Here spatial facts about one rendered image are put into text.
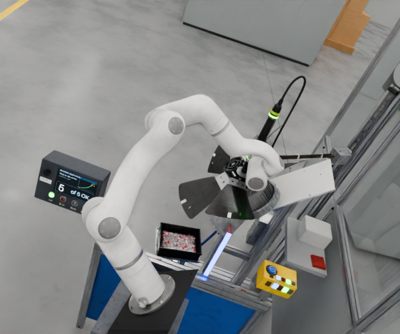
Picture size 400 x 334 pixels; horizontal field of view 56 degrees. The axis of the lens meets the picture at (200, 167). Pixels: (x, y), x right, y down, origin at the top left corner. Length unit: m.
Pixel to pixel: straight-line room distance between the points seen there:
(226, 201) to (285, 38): 5.90
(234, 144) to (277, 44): 6.12
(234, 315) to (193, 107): 1.17
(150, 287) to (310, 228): 1.15
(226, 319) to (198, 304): 0.17
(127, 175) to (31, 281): 1.60
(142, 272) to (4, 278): 1.52
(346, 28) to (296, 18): 2.67
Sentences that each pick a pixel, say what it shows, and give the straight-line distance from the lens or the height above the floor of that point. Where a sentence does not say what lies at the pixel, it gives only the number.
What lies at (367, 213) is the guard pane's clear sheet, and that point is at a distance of 2.19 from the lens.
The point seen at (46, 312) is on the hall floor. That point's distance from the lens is 2.63.
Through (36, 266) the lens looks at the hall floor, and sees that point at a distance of 2.80.
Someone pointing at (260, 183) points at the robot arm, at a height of 1.47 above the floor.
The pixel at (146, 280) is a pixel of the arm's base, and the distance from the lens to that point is 1.39.
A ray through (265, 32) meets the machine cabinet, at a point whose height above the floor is 0.35.
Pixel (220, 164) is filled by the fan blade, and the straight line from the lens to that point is 2.17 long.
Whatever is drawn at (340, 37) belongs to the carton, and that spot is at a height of 0.24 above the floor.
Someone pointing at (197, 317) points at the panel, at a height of 0.52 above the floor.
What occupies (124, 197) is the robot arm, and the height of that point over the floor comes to 1.44.
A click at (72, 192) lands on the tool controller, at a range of 1.63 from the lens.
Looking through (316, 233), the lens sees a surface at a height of 0.97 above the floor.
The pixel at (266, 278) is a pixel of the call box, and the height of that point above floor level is 1.07.
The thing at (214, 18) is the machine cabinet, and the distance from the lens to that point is 7.22.
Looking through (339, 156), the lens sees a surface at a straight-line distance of 2.18.
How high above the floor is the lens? 2.34
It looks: 37 degrees down
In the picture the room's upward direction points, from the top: 23 degrees clockwise
